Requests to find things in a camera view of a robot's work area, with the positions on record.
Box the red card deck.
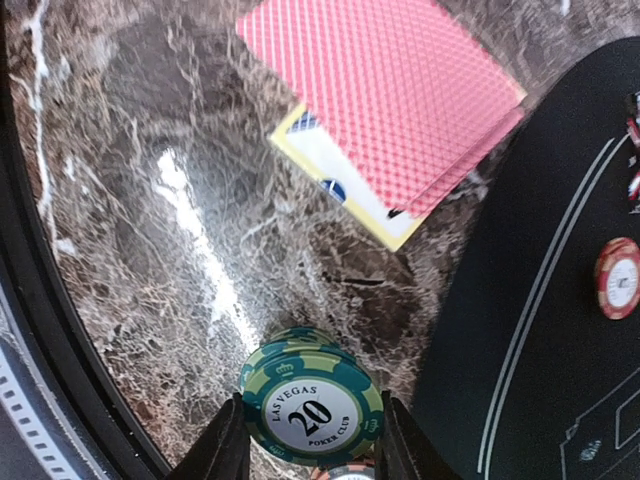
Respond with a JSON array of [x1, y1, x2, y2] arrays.
[[235, 1, 523, 216]]

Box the green poker chip stack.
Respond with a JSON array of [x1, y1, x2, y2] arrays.
[[239, 327, 384, 466]]

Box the red triangular all-in marker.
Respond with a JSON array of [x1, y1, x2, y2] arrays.
[[625, 92, 640, 214]]

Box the black-red 100 chip stack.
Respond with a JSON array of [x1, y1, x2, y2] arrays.
[[310, 462, 375, 480]]

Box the red chips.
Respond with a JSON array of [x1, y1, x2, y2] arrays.
[[594, 237, 639, 320]]

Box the yellow card box on table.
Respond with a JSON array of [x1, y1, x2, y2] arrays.
[[270, 104, 424, 252]]

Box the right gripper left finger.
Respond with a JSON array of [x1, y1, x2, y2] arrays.
[[165, 392, 250, 480]]

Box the white slotted cable duct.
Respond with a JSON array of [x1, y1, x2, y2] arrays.
[[1, 352, 79, 479]]

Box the black round poker mat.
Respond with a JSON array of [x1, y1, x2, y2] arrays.
[[412, 37, 639, 479]]

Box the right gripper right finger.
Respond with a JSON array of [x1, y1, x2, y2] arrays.
[[375, 391, 460, 480]]

